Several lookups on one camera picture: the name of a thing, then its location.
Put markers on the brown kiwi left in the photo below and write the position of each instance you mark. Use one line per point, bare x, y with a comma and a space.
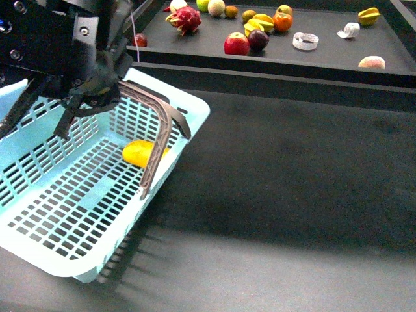
231, 11

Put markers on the yellow mango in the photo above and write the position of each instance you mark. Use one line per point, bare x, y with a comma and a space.
138, 152

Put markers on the white pink fruit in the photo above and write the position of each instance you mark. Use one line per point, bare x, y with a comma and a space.
177, 4

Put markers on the orange persimmon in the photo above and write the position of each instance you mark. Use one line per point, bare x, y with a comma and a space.
282, 22

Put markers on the pale peach back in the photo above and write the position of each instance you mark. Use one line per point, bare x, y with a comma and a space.
216, 7

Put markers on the yellow starfruit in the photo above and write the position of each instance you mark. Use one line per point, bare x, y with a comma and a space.
260, 22
368, 16

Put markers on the brown kiwi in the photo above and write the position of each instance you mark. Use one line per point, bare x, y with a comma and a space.
231, 11
247, 15

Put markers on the dark purple plum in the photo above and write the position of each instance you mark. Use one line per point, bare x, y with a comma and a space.
258, 40

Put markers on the red dragon fruit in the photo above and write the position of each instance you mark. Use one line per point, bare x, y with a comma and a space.
185, 20

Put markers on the small dark red plum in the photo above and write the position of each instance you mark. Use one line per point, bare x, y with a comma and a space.
140, 40

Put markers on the light blue plastic basket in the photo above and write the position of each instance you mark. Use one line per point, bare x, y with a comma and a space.
66, 205

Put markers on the pink peach front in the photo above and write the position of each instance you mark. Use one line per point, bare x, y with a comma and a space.
372, 62

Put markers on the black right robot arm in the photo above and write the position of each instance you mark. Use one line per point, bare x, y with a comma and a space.
71, 51

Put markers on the brown kiwi right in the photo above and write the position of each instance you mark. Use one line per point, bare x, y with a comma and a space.
247, 15

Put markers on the yellow starfruit centre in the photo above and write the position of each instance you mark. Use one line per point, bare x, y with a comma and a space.
260, 22

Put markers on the red apple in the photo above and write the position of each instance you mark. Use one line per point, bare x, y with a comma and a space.
236, 44

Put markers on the grey basket handle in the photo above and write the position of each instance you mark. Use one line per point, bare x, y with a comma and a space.
166, 115

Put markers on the green apple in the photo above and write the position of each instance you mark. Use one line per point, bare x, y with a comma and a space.
202, 5

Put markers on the black fruit display tray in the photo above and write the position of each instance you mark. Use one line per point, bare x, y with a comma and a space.
311, 44

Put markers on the yellow starfruit right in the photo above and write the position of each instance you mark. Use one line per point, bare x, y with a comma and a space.
368, 16

